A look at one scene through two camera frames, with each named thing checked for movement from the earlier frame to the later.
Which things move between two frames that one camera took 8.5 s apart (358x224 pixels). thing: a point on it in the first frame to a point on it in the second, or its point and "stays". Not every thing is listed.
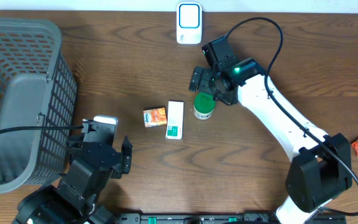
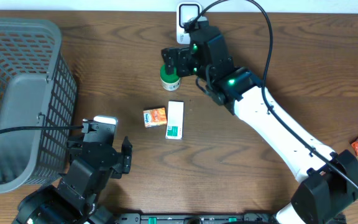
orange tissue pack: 155,117 stays
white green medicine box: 175,119 stays
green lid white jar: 204,105 to 169,82
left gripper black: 125,162 stays
